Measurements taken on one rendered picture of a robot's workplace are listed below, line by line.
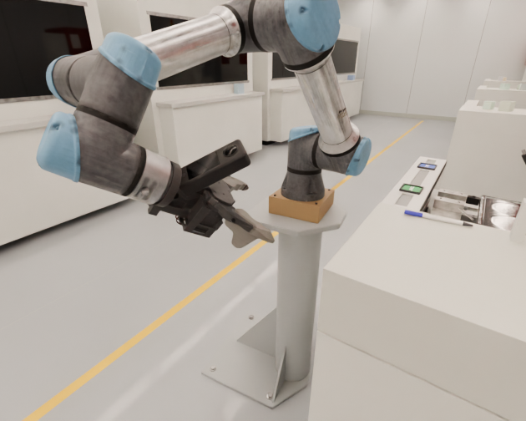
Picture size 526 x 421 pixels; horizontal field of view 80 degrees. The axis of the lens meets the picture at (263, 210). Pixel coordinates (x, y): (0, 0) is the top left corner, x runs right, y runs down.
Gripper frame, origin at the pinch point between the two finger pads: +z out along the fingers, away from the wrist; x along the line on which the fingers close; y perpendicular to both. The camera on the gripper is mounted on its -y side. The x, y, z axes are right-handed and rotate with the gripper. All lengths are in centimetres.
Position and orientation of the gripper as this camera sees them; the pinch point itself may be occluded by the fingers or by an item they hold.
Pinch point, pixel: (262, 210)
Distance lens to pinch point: 59.8
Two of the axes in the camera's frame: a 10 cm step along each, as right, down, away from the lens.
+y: -6.2, 6.9, 3.7
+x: 3.4, 6.7, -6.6
